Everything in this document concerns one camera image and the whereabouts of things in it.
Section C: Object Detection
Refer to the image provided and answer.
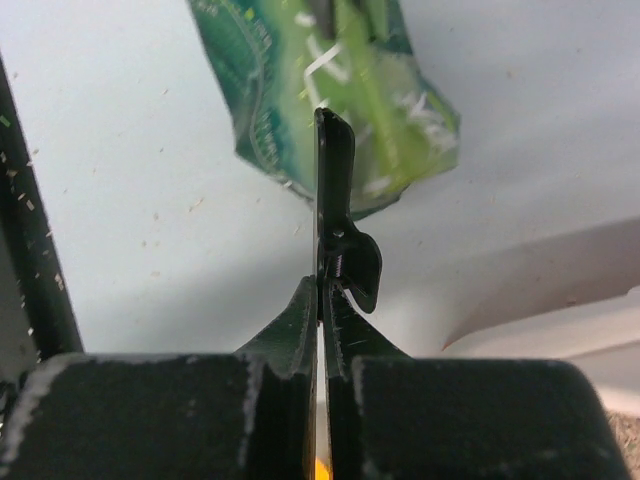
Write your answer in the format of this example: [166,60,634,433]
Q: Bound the black bag clip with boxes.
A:
[314,107,382,319]

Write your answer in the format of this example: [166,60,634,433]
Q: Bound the orange plastic scoop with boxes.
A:
[315,457,332,480]

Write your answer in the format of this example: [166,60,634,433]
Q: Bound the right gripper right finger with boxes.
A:
[322,285,628,479]

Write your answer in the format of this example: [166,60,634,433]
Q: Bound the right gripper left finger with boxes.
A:
[1,276,318,479]

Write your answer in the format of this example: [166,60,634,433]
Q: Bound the green litter bag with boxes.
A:
[190,0,460,219]

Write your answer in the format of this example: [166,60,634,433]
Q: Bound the white orange litter box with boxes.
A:
[439,214,640,480]

